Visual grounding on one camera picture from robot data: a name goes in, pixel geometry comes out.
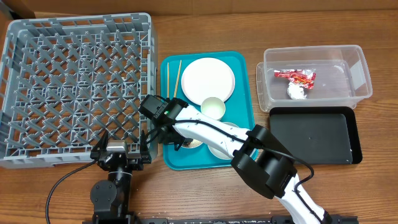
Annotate large white round plate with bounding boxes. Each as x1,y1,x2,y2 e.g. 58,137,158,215
181,57,236,105

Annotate white paper cup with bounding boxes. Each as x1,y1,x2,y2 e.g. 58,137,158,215
200,97,226,121

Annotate pink small bowl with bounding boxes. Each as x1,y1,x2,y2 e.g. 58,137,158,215
182,138,203,149

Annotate black rectangular tray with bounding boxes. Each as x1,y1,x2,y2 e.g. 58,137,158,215
269,106,363,165

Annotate teal plastic serving tray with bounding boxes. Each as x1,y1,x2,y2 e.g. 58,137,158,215
160,51,255,170

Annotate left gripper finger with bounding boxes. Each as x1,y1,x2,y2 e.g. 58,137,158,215
139,130,151,162
90,131,109,159

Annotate right wooden chopstick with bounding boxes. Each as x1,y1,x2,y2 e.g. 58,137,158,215
173,60,182,98

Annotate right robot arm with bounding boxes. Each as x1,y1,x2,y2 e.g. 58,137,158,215
151,98,332,223

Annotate grey ceramic bowl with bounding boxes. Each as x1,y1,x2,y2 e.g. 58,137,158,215
208,122,247,160

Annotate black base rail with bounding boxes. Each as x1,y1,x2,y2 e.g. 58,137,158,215
82,216,360,224

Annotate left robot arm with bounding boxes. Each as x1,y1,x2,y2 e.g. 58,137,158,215
90,131,152,224

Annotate red snack wrapper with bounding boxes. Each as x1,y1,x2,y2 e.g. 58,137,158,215
274,69,317,90

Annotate clear plastic waste bin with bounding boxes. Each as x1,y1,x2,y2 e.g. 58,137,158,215
256,45,373,112

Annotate grey plastic dish rack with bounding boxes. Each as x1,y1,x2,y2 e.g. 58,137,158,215
1,12,157,169

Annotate white tissue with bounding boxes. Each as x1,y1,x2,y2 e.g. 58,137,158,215
287,82,307,100

